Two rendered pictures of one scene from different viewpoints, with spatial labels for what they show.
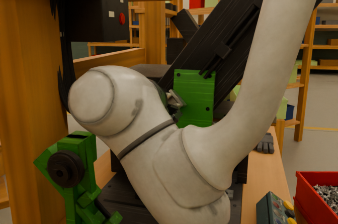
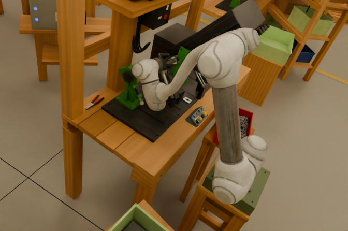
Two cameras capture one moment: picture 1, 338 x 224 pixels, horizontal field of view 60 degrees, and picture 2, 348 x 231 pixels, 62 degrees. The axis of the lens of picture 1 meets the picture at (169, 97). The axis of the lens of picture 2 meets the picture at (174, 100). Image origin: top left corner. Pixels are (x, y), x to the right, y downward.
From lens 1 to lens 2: 119 cm
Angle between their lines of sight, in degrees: 26
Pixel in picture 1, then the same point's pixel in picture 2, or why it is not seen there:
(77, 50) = not seen: outside the picture
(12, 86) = (116, 41)
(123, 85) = (145, 70)
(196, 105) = not seen: hidden behind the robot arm
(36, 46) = (127, 29)
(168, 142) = (153, 86)
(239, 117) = (169, 87)
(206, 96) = not seen: hidden behind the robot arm
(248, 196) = (196, 104)
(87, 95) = (136, 70)
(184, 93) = (181, 57)
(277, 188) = (211, 106)
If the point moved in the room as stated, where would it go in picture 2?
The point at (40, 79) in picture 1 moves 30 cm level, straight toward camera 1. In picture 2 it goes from (126, 40) to (125, 68)
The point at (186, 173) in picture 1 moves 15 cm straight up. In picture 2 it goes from (154, 95) to (159, 72)
